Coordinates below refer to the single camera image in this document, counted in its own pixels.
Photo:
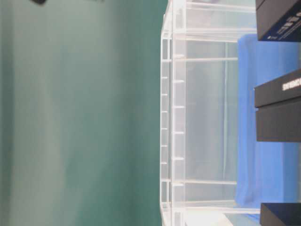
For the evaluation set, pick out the black D415 box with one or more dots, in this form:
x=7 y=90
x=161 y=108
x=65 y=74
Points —
x=278 y=109

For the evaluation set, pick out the black D435i box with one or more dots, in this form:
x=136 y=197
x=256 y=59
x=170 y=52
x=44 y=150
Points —
x=278 y=20
x=280 y=214

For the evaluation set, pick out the clear plastic storage case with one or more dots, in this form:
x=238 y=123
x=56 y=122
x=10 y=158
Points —
x=199 y=112

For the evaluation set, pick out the blue liner in case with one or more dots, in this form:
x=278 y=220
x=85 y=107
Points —
x=267 y=171

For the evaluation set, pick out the green table cloth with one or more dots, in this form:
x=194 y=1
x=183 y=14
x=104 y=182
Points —
x=79 y=112

